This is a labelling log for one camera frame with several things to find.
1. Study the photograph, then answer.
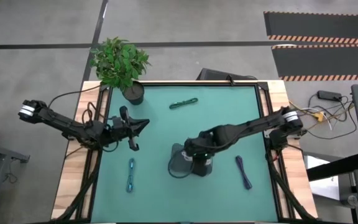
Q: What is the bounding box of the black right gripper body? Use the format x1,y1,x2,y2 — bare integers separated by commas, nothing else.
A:
183,136,214,177

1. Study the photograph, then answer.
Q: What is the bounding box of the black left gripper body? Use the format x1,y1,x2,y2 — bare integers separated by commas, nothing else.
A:
108,105,141,152

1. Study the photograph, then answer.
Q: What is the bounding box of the green braided USB-C cable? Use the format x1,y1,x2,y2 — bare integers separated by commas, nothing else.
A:
168,97,199,110

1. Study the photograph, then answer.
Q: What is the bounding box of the black jointed stand arm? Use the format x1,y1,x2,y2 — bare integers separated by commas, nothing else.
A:
306,151,358,182

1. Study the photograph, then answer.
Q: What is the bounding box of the black plant pot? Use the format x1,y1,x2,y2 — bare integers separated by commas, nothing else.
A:
122,81,145,106

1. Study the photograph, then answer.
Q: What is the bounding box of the green table mat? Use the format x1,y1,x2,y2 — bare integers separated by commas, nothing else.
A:
91,85,279,223

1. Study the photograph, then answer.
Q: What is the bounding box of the green leafy plant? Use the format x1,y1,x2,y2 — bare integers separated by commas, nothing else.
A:
89,36,152,92

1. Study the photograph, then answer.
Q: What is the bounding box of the black chair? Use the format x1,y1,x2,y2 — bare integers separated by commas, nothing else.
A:
196,68,258,82

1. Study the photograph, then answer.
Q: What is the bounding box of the white floor panel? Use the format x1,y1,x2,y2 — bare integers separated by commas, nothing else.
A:
305,154,341,200

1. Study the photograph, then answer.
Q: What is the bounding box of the black power adapter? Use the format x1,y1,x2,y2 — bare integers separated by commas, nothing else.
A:
317,90,343,102

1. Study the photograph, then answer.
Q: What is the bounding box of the black hazard-striped floor mat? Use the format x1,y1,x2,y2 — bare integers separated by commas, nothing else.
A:
271,44,358,82
263,11,358,45

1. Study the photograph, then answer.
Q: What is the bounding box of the dark navy USB-C cable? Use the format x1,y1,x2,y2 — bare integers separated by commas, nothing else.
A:
235,155,253,191

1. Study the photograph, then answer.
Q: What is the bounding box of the blue braided USB-C cable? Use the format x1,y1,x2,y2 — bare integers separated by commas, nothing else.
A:
126,157,135,194

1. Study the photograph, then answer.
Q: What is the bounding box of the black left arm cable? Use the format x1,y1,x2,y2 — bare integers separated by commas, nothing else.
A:
47,85,103,109

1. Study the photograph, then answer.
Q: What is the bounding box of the black floor cable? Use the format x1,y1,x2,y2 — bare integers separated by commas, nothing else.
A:
306,92,358,139

